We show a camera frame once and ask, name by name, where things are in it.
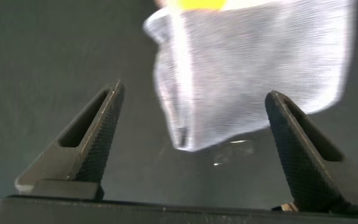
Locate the crumpled clear plastic scrap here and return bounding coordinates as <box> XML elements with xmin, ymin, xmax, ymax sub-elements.
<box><xmin>213</xmin><ymin>139</ymin><xmax>255</xmax><ymax>167</ymax></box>

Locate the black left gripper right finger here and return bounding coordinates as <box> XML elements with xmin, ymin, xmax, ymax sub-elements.
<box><xmin>264</xmin><ymin>90</ymin><xmax>358</xmax><ymax>214</ymax></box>

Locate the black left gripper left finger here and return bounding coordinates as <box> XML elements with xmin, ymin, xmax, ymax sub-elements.
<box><xmin>14</xmin><ymin>80</ymin><xmax>126</xmax><ymax>195</ymax></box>

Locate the yellow microfibre towel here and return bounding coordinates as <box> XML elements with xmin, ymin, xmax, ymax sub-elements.
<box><xmin>166</xmin><ymin>0</ymin><xmax>229</xmax><ymax>12</ymax></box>

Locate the grey towel with orange marks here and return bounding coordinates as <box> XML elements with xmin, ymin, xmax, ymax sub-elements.
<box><xmin>142</xmin><ymin>0</ymin><xmax>358</xmax><ymax>152</ymax></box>

